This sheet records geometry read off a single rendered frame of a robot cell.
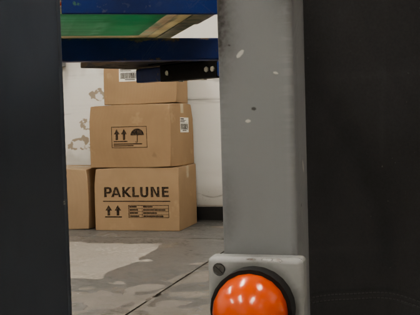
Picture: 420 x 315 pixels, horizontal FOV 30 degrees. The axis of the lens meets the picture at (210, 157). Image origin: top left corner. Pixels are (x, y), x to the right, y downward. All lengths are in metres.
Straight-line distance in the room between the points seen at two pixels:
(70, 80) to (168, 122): 1.10
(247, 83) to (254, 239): 0.08
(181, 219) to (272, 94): 4.81
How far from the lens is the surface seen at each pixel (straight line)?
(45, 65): 1.09
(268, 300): 0.38
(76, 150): 5.94
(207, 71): 2.55
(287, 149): 0.40
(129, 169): 5.25
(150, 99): 5.23
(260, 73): 0.41
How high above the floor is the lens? 0.75
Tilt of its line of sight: 3 degrees down
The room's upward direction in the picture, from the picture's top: 2 degrees counter-clockwise
